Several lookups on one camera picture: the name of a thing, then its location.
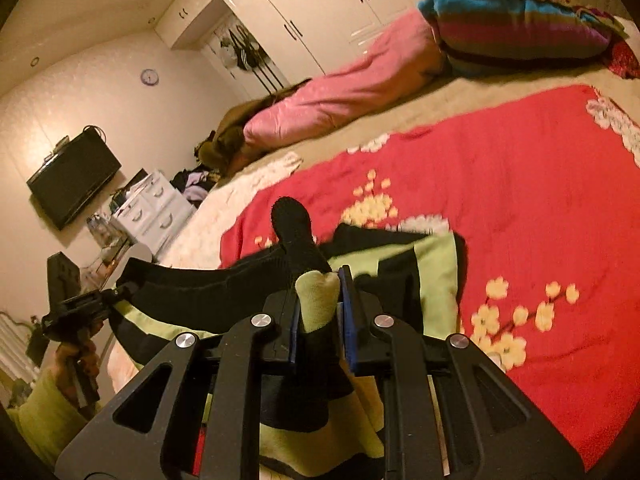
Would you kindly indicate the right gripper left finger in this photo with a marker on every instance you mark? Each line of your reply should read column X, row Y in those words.
column 193, row 411

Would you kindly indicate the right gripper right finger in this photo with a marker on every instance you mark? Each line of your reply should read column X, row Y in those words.
column 449, row 411

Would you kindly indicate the green black striped frog sweater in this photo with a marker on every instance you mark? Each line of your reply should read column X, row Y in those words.
column 317, row 421

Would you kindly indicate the green sleeved left forearm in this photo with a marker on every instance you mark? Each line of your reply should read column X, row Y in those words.
column 48, row 421

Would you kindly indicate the pile of dark clothes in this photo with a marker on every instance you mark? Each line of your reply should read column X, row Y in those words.
column 195, row 184

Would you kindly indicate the person's left hand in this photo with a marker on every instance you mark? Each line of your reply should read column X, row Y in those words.
column 76, row 367

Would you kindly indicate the cluttered side table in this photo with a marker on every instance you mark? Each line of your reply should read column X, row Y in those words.
column 113, row 243

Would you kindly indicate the white plastic drawer unit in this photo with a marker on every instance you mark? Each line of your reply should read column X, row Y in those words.
column 153, row 214

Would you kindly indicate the white peach plush blanket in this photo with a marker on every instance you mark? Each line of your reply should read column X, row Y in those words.
column 197, row 246

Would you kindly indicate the red floral blanket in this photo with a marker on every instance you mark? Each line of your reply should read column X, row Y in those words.
column 545, row 193

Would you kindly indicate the beige bed sheet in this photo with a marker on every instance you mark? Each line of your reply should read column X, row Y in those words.
column 449, row 95

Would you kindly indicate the white wardrobe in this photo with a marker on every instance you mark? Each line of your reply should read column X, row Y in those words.
column 304, row 38

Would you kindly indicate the pink quilt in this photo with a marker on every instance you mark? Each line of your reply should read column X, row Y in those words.
column 400, row 62

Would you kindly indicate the striped colourful pillow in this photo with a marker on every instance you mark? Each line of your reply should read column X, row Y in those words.
column 481, row 37

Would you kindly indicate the black wall television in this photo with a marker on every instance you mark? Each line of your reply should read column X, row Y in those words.
column 69, row 179

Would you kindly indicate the round wall clock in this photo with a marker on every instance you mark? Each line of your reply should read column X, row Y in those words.
column 149, row 77

